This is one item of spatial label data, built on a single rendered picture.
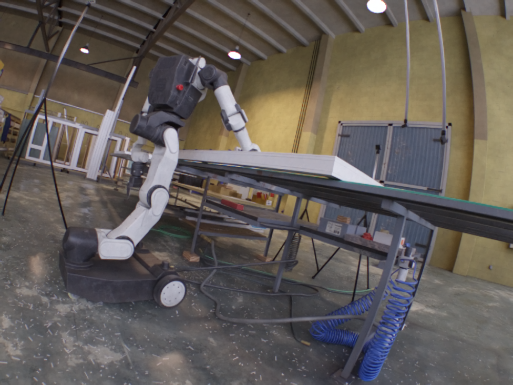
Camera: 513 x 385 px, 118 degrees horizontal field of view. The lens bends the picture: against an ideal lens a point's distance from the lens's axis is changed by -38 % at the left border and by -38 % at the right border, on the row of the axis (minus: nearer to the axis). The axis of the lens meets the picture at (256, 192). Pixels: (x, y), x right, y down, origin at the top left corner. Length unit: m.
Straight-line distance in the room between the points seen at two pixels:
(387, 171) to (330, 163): 7.03
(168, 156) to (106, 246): 0.59
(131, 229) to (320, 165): 1.02
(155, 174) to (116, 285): 0.63
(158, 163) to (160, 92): 0.39
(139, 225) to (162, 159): 0.39
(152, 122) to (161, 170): 0.27
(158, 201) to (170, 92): 0.59
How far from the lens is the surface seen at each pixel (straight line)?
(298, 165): 0.98
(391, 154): 7.99
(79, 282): 1.32
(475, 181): 7.10
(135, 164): 1.63
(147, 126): 1.37
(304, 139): 9.48
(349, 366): 1.25
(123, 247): 1.39
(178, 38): 15.56
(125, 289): 1.34
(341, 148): 8.82
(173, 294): 1.44
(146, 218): 1.41
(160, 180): 1.44
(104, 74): 13.58
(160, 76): 1.46
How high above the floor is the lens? 0.74
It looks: level
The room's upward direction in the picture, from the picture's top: 14 degrees clockwise
